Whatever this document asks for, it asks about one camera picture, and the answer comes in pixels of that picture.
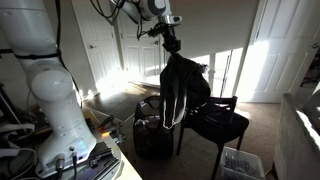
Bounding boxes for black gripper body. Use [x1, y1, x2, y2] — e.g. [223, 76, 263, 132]
[163, 24, 178, 43]

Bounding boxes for dark grey-green hoodie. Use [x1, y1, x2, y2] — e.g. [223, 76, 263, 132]
[159, 52, 212, 130]

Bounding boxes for black wooden chair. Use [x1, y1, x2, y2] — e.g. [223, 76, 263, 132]
[175, 94, 250, 180]

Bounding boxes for black mesh laundry hamper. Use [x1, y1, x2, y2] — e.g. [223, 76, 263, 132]
[132, 95, 175, 160]

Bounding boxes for white panel door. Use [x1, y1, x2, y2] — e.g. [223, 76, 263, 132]
[118, 13, 165, 86]
[234, 0, 320, 104]
[71, 0, 123, 94]

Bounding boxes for crumpled light laundry pile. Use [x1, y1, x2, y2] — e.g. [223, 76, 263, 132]
[134, 114, 164, 134]

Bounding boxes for clear plastic storage bin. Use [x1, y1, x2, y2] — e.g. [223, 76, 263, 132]
[219, 146, 267, 180]

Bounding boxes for blue white patterned blanket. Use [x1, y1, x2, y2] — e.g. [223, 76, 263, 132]
[301, 81, 320, 126]

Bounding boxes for grey fabric sofa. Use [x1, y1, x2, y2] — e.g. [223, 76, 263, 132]
[273, 83, 320, 180]

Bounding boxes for black tripod leg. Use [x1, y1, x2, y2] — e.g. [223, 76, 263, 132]
[0, 83, 26, 126]

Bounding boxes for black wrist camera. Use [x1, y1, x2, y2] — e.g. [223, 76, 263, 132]
[146, 22, 168, 38]

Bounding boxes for metal wire shoe rack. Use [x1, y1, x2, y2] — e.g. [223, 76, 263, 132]
[159, 43, 234, 101]

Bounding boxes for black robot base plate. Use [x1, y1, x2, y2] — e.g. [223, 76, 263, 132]
[66, 141, 121, 180]

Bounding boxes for black strap band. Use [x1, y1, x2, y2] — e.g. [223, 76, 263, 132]
[0, 49, 62, 61]

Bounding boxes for black plug base cable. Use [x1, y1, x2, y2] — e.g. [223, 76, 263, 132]
[69, 151, 79, 180]

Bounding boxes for silver plug base cable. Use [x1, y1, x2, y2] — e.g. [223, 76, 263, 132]
[53, 153, 67, 180]

